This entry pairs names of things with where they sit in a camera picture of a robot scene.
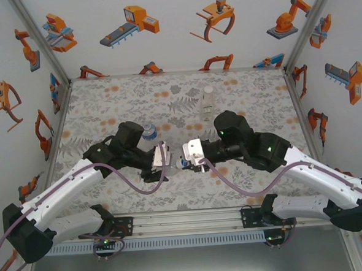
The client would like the clear bottle blue label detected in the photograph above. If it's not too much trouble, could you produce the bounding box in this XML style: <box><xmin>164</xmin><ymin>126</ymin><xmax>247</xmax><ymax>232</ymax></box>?
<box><xmin>141</xmin><ymin>121</ymin><xmax>160</xmax><ymax>142</ymax></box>

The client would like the clear bottle green label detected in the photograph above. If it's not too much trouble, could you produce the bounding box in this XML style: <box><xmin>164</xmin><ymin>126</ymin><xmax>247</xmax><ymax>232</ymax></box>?
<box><xmin>198</xmin><ymin>85</ymin><xmax>217</xmax><ymax>123</ymax></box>

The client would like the floral tablecloth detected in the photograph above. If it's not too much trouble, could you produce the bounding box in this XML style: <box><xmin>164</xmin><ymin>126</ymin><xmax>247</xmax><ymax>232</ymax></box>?
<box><xmin>40</xmin><ymin>64</ymin><xmax>326</xmax><ymax>220</ymax></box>

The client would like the green-lit controller board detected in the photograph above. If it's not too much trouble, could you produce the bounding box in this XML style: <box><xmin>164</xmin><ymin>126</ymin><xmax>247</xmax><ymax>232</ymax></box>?
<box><xmin>93</xmin><ymin>237</ymin><xmax>118</xmax><ymax>251</ymax></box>
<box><xmin>264</xmin><ymin>231</ymin><xmax>287</xmax><ymax>245</ymax></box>

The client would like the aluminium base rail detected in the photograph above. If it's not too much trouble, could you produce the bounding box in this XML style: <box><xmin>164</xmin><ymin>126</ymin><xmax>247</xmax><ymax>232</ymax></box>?
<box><xmin>52</xmin><ymin>202</ymin><xmax>301</xmax><ymax>243</ymax></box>

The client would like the aluminium side rail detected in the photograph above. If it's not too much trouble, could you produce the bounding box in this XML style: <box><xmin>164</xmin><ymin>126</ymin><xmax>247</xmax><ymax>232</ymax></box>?
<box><xmin>38</xmin><ymin>82</ymin><xmax>80</xmax><ymax>194</ymax></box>
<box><xmin>283</xmin><ymin>67</ymin><xmax>320</xmax><ymax>163</ymax></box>

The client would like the perforated grey cable tray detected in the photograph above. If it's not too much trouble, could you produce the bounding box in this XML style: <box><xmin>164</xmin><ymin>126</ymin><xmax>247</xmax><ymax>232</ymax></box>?
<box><xmin>52</xmin><ymin>229</ymin><xmax>267</xmax><ymax>257</ymax></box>

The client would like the thin purple cable loop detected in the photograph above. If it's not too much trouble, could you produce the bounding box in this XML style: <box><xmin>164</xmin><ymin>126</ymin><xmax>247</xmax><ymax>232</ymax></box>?
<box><xmin>82</xmin><ymin>232</ymin><xmax>130</xmax><ymax>264</ymax></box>
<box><xmin>264</xmin><ymin>219</ymin><xmax>299</xmax><ymax>251</ymax></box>

